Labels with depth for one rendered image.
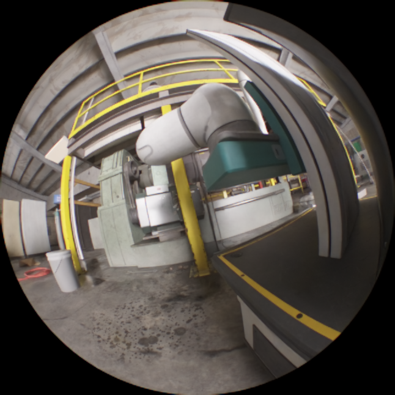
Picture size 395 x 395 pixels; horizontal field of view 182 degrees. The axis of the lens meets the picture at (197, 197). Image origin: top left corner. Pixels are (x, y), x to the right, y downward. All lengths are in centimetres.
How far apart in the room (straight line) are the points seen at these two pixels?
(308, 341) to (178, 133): 45
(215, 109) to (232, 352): 71
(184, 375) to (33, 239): 594
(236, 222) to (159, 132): 176
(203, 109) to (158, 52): 484
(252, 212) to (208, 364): 193
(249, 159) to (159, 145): 25
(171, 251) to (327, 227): 130
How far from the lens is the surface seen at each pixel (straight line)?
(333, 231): 29
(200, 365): 53
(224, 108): 31
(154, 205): 133
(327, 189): 27
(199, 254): 100
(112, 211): 175
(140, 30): 515
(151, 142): 38
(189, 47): 520
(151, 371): 57
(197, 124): 33
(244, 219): 199
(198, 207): 141
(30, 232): 609
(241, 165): 22
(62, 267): 140
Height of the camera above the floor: 49
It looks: 7 degrees up
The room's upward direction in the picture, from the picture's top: 14 degrees counter-clockwise
